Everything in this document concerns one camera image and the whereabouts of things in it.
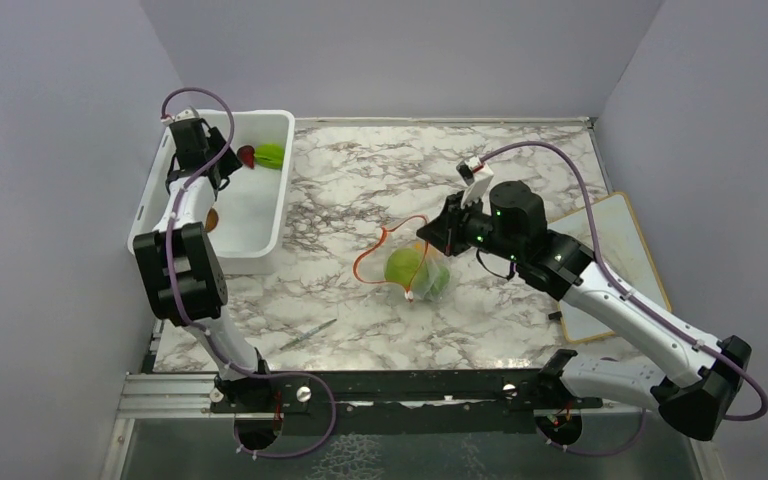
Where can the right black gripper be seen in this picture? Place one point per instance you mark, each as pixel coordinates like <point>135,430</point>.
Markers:
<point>452,218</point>

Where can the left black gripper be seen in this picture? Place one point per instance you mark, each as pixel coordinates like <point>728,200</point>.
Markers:
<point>229,163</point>

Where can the dark red fig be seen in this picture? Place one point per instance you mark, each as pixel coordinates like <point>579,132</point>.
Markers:
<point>246,156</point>

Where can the green star fruit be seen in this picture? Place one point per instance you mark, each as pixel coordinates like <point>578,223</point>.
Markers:
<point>270,156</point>

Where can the clear zip bag orange zipper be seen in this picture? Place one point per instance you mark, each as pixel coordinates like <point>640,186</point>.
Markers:
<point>368,267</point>

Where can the brown round fruit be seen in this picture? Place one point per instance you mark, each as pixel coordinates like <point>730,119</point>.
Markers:
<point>212,220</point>

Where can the green custard apple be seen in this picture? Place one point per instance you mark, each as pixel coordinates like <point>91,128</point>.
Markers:
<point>439,280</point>

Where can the green cabbage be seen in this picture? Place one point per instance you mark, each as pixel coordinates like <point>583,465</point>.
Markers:
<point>405,267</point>

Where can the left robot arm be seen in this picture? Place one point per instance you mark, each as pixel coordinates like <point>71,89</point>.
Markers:
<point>180,270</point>

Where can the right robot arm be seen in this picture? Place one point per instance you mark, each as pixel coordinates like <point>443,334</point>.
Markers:
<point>692,378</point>

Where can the white plastic bin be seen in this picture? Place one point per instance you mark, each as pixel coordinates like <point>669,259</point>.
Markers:
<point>252,210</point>

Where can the green pen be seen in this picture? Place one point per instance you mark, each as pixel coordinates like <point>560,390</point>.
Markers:
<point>307,335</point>

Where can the white cutting board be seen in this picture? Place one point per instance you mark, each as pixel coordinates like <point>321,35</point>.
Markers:
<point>625,250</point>

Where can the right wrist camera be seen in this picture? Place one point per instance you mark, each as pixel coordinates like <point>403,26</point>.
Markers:
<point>477,176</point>

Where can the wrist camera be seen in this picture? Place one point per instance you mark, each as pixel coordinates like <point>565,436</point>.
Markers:
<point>477,176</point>
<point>185,115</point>

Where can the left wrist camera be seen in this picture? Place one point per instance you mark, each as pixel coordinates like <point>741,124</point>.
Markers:
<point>185,115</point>

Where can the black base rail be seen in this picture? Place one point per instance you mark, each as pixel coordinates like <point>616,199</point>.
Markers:
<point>394,402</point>

